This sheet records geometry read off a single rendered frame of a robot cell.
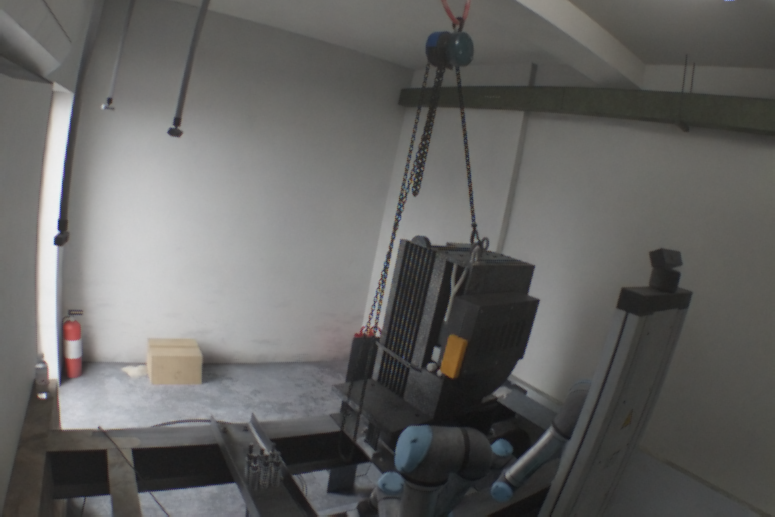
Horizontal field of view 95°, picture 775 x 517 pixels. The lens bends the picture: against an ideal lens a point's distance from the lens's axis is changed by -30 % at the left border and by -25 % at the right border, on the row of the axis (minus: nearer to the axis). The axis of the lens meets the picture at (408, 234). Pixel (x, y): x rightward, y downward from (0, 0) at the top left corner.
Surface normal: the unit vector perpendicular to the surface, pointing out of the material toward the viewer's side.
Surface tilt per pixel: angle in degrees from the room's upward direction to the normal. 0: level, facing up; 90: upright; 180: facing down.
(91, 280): 90
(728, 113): 90
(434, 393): 90
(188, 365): 90
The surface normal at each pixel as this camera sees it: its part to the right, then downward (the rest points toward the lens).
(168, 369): 0.58, 0.22
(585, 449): -0.79, -0.08
